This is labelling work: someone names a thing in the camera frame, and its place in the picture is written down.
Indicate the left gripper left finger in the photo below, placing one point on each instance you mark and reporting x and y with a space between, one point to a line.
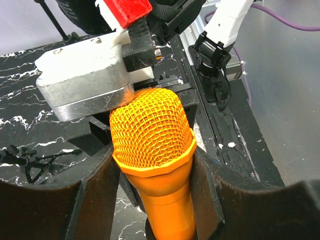
76 204

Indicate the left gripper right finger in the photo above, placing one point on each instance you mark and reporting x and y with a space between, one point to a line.
230 206

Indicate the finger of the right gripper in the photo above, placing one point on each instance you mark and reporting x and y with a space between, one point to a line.
185 91
88 134

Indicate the orange microphone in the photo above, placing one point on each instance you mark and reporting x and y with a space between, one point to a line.
154 147

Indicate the black tripod mic stand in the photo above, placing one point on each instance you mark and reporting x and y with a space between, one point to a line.
31 165

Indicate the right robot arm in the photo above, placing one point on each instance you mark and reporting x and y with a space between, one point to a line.
172 17

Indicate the right tripod stand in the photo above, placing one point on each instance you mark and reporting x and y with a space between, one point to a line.
67 39

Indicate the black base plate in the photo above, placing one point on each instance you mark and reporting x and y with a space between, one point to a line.
231 136

